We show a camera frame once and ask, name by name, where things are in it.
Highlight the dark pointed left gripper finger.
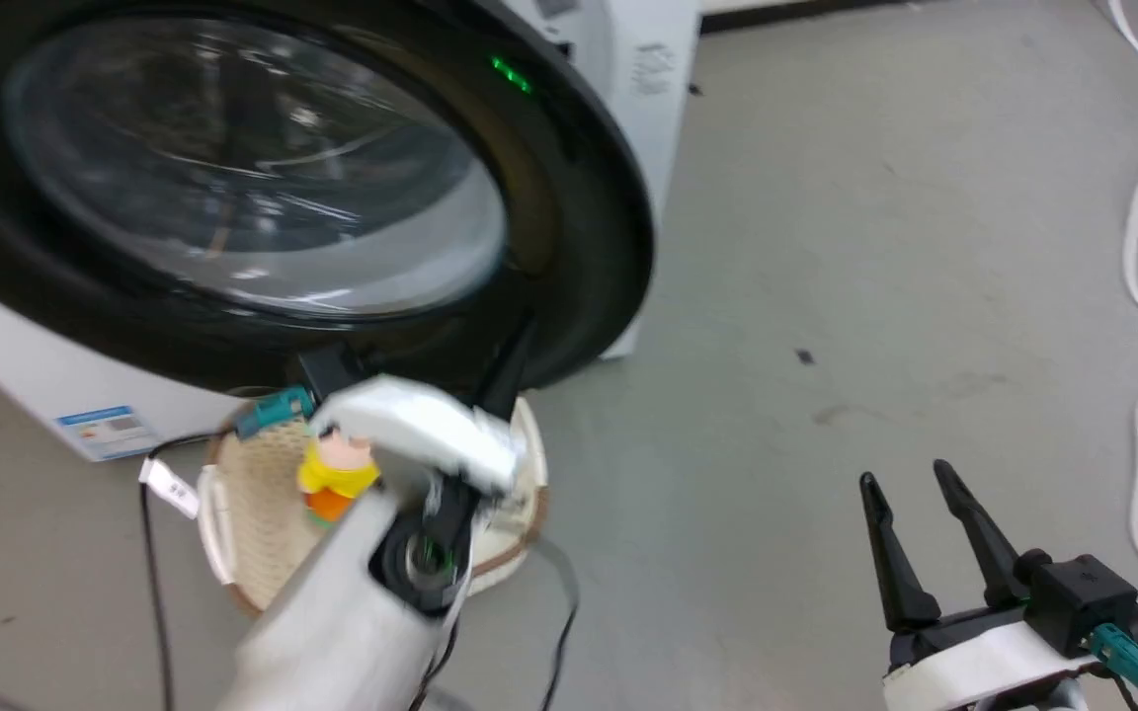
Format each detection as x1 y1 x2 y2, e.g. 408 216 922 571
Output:
471 314 538 420

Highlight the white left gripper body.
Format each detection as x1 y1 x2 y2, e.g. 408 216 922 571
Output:
310 374 523 497

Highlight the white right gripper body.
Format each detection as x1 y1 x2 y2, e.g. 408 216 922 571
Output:
882 602 1096 711

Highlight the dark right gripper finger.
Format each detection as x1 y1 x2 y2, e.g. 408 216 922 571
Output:
858 472 943 635
932 459 1030 609

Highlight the black round washing machine door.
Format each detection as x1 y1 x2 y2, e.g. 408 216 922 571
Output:
0 0 656 398

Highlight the white washing machine body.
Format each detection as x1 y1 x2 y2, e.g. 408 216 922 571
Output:
0 0 703 465

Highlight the yellow orange toy doll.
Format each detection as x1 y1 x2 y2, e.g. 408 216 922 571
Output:
296 427 381 525

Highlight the white woven laundry basket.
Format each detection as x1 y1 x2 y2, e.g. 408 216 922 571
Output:
196 390 551 615

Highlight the blue energy label sticker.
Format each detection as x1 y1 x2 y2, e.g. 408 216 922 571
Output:
55 404 161 463

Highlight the teal left camera connector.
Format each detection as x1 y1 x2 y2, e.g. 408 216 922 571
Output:
233 386 317 440

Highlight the teal camera connector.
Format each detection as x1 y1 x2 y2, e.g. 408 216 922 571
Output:
1087 622 1138 708
233 386 317 440

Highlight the teal right camera connector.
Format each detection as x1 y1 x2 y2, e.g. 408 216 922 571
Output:
1087 622 1138 708

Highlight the grey cable beside arm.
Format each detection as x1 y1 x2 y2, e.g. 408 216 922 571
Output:
528 536 582 711

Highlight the thin black cable white tag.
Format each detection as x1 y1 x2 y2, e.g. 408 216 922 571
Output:
137 431 236 711

